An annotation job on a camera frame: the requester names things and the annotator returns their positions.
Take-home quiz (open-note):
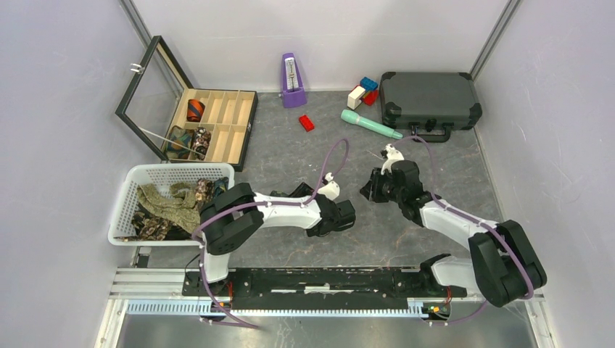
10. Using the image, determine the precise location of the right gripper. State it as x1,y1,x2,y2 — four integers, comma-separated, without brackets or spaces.
359,167,404,204

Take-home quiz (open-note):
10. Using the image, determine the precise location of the navy yellow floral tie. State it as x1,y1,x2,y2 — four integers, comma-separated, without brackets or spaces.
269,182,314,198

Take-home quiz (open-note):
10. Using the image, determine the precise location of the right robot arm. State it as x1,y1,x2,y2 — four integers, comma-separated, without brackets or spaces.
360,160,548,307

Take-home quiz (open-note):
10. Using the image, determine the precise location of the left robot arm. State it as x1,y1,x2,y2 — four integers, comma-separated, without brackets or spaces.
198,181,356,296

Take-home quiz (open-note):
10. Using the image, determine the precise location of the dark grey carrying case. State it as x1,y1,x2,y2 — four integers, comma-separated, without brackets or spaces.
379,71,483,143

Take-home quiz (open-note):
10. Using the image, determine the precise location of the mint green flashlight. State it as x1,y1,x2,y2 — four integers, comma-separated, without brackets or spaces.
340,109,403,140

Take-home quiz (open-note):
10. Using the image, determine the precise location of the red toy block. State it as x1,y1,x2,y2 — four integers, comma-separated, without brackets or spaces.
361,90,379,106

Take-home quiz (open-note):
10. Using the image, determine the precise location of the red toy brick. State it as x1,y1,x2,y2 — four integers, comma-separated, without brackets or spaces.
298,115,315,132

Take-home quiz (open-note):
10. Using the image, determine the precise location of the white toy block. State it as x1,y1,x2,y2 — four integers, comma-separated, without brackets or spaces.
347,85,367,110

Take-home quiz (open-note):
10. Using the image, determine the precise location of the blue toy brick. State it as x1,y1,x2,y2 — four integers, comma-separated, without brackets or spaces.
360,77,378,91

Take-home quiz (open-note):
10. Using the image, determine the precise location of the blue striped tie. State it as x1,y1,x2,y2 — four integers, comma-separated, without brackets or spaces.
212,177,229,198

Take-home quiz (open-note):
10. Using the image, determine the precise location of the purple metronome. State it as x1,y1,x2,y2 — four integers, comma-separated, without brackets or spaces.
281,53,307,109

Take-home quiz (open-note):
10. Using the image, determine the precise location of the dark floral rolled tie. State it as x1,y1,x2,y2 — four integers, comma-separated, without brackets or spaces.
191,127,212,160

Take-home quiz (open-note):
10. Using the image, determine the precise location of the olive green tie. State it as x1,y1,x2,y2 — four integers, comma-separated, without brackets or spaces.
136,183,199,233

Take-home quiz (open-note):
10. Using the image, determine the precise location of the teal patterned rolled tie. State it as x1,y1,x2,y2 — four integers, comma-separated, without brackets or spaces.
165,125,195,160

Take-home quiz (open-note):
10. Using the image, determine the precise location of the orange navy rolled tie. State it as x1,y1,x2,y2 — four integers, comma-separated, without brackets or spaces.
186,99,206,123

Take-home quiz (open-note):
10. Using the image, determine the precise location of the wooden tie organizer box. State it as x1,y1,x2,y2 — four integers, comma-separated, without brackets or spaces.
115,36,258,172

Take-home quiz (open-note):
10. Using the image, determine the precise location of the white plastic basket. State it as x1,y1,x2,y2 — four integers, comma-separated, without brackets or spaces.
107,162,235,247

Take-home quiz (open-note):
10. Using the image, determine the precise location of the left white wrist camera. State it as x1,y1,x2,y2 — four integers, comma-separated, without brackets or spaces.
317,172,340,201

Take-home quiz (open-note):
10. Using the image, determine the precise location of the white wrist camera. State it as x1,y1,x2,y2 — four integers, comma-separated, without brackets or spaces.
380,144,405,175
317,172,340,201

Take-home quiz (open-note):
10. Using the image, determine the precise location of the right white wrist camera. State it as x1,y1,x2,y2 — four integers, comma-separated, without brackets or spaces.
380,144,405,175

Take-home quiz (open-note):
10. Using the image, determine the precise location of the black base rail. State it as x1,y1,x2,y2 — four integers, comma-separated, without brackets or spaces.
182,267,467,310

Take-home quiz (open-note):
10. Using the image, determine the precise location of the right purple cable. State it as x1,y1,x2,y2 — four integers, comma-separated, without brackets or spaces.
394,135,535,328

